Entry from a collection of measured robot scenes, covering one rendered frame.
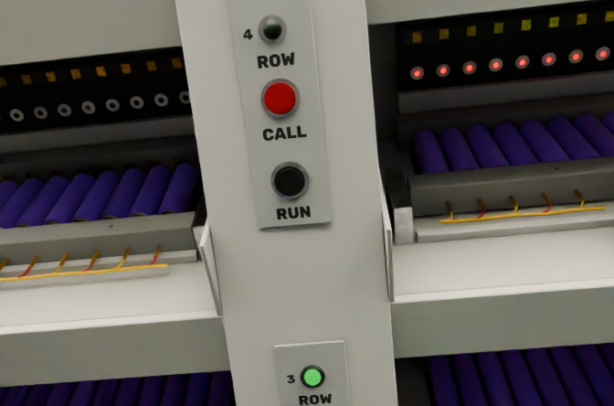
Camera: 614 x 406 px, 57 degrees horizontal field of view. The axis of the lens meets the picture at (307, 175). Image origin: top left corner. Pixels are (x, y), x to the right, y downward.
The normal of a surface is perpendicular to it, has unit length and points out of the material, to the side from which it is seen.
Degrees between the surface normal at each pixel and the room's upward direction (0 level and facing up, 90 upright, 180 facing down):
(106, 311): 18
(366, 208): 90
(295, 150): 90
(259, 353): 90
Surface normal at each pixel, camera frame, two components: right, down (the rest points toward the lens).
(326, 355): -0.04, 0.22
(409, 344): -0.01, 0.51
